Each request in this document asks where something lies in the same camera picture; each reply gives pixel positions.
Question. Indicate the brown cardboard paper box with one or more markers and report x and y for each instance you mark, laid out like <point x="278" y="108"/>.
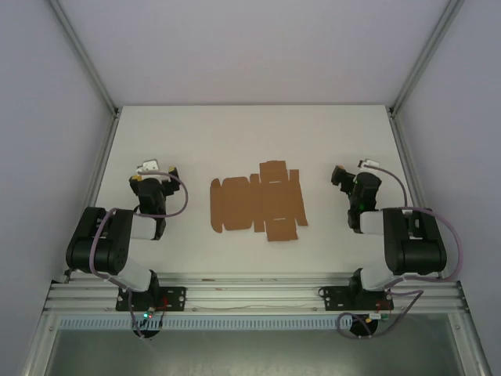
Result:
<point x="242" y="203"/>

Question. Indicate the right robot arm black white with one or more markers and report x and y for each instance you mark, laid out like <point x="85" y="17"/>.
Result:
<point x="415" y="250"/>

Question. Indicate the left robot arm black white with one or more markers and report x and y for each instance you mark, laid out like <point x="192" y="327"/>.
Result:
<point x="98" y="243"/>

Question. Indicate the small green LED circuit board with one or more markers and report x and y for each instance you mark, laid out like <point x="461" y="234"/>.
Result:
<point x="378" y="315"/>
<point x="148" y="315"/>

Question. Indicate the grey metal sheet panel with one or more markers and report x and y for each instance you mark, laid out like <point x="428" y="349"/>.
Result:
<point x="250" y="354"/>

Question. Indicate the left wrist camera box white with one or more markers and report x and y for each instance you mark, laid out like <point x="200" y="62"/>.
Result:
<point x="147" y="166"/>

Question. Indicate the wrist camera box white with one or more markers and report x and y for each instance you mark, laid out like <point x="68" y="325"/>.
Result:
<point x="368" y="162"/>
<point x="147" y="166"/>

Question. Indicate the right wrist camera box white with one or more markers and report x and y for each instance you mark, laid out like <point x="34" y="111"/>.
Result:
<point x="368" y="162"/>

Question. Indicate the aluminium table side rail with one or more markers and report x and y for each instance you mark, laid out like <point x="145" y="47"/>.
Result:
<point x="105" y="156"/>
<point x="407" y="156"/>

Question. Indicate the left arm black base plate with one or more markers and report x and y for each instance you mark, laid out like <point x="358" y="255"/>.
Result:
<point x="174" y="298"/>

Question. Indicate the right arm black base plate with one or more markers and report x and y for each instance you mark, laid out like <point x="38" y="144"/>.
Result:
<point x="332" y="298"/>

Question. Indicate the aluminium mounting rail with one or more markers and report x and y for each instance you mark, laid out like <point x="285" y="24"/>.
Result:
<point x="250" y="293"/>

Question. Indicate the aluminium frame post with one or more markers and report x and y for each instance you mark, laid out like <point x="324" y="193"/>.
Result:
<point x="426" y="55"/>
<point x="84" y="58"/>

